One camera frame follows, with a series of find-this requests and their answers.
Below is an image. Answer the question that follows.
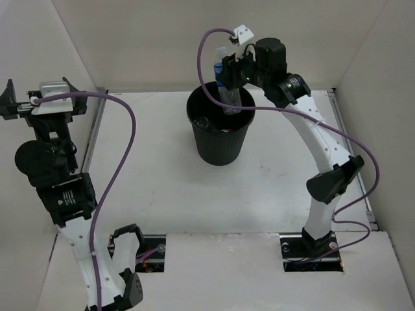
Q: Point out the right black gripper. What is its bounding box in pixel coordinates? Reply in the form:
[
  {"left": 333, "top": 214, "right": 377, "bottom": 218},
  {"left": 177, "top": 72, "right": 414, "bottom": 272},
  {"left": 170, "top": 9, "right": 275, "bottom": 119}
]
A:
[{"left": 216, "top": 44, "right": 268, "bottom": 92}]

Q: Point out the blue label water bottle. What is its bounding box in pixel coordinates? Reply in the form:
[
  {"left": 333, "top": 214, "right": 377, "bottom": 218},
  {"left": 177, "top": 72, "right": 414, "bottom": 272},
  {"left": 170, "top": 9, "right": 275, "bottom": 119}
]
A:
[{"left": 213, "top": 46, "right": 242, "bottom": 115}]

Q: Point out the clear unlabelled plastic bottle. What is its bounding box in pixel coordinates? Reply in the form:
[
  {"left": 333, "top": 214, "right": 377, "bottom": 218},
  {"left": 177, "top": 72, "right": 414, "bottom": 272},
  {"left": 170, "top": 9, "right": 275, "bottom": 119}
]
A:
[{"left": 193, "top": 116, "right": 214, "bottom": 131}]

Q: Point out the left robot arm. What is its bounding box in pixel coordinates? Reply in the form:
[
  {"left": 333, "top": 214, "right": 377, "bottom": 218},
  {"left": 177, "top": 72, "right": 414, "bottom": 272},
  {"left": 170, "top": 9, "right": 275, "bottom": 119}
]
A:
[{"left": 1, "top": 78, "right": 145, "bottom": 310}]

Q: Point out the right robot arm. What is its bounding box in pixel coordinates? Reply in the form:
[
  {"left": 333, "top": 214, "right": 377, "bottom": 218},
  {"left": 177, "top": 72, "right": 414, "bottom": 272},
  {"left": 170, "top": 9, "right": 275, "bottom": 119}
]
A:
[{"left": 219, "top": 38, "right": 364, "bottom": 257}]

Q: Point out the black plastic waste bin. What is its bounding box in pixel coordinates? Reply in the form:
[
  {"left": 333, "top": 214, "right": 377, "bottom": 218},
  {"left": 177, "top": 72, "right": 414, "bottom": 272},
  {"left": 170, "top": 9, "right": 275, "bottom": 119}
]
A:
[{"left": 186, "top": 87, "right": 255, "bottom": 166}]

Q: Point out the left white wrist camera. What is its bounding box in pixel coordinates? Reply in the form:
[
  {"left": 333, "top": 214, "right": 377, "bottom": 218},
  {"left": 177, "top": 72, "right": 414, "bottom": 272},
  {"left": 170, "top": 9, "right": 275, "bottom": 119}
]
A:
[{"left": 29, "top": 80, "right": 75, "bottom": 116}]

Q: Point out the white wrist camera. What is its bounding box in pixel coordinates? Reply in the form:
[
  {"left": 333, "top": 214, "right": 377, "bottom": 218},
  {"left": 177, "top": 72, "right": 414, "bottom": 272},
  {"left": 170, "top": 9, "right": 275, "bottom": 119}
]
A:
[
  {"left": 29, "top": 80, "right": 75, "bottom": 116},
  {"left": 230, "top": 25, "right": 254, "bottom": 62}
]

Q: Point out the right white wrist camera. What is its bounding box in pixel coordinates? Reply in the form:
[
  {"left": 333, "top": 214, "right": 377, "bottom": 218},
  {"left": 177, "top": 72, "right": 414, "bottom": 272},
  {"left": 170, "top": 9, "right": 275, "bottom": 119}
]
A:
[{"left": 230, "top": 25, "right": 254, "bottom": 62}]

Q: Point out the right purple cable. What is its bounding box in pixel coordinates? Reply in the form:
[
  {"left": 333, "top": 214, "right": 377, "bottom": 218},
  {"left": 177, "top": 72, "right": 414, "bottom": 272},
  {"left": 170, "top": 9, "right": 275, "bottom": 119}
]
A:
[{"left": 198, "top": 28, "right": 381, "bottom": 263}]

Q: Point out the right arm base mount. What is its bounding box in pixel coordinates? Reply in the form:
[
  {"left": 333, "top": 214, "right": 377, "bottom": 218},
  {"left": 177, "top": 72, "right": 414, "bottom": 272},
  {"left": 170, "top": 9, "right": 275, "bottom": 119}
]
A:
[{"left": 279, "top": 233, "right": 344, "bottom": 272}]

